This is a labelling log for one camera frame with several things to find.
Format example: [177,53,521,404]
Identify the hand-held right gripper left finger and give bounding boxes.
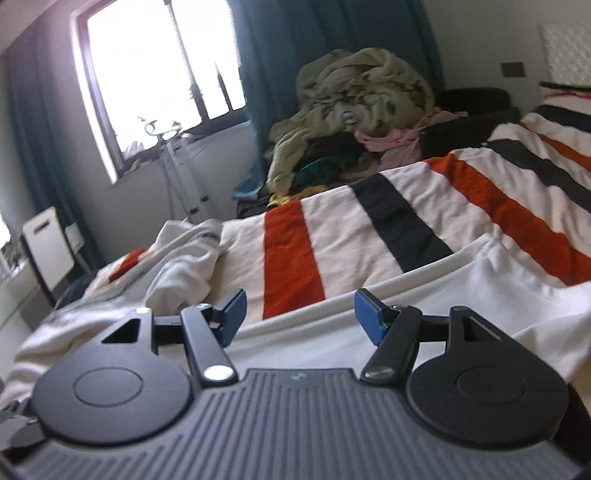
[102,289,247,387]

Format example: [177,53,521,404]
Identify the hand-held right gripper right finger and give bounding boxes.
[353,288,502,384]

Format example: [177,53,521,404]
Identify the white shirt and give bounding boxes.
[225,233,591,387]

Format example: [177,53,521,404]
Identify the pile of clothes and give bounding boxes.
[267,48,437,195]

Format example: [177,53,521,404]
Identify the crumpled white printed garment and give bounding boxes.
[0,219,225,409]

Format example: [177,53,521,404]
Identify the orange black white striped blanket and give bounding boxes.
[86,90,591,320]

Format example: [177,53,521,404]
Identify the blue cloth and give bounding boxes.
[232,161,269,201]

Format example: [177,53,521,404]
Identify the white drying rack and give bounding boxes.
[144,117,211,222]

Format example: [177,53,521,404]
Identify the green cloth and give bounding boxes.
[296,156,343,189]

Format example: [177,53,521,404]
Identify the pink cloth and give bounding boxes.
[355,109,468,169]

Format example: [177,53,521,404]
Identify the white folding chair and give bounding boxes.
[21,206,77,293]

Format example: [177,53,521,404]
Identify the black armchair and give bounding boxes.
[419,88,522,160]

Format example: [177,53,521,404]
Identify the window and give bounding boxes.
[76,0,251,186]

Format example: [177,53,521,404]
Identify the teal curtain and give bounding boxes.
[228,0,447,139]
[0,65,108,268]

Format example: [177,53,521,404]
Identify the white patterned pillow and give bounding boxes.
[537,19,591,85]

